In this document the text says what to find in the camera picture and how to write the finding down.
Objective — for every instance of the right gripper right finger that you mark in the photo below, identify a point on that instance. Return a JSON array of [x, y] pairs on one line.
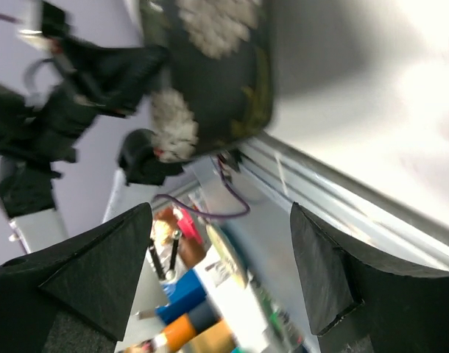
[[361, 299]]

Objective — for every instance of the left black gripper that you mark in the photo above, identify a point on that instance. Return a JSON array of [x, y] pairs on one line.
[[95, 81]]

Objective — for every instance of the aluminium table edge rail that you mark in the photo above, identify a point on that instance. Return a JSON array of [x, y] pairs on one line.
[[287, 175]]

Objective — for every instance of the black floral square plate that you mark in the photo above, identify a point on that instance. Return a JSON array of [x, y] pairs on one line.
[[216, 89]]

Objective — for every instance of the blue storage box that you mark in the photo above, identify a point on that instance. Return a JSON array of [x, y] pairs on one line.
[[184, 295]]

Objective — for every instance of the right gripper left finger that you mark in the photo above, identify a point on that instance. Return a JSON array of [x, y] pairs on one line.
[[77, 295]]

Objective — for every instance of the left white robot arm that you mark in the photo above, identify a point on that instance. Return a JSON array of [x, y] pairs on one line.
[[26, 173]]

